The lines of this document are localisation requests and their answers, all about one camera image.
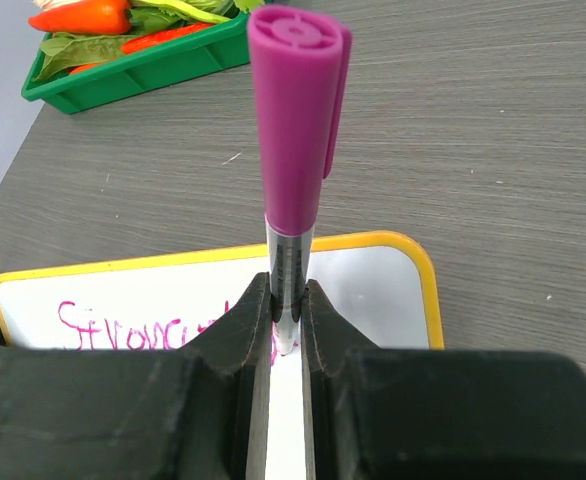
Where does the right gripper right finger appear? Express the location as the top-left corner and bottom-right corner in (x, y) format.
(301, 282), (586, 479)

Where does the pink capped marker pen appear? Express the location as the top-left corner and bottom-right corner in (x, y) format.
(247, 4), (352, 355)

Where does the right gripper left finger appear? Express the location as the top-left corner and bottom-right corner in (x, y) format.
(0, 273), (271, 479)

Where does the orange carrot toy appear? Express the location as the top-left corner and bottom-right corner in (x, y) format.
(69, 62), (102, 75)
(28, 0), (132, 35)

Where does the red chili toy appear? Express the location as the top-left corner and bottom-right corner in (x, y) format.
(121, 22), (212, 55)

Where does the green onion toy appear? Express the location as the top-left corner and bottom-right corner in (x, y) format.
(37, 0), (274, 26)

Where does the yellow framed whiteboard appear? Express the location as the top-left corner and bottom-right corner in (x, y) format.
(0, 231), (444, 479)

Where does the green vegetable tray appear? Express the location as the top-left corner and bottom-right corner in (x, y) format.
(21, 13), (249, 114)

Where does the green leaf vegetable toy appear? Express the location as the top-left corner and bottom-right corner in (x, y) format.
(34, 33), (135, 82)

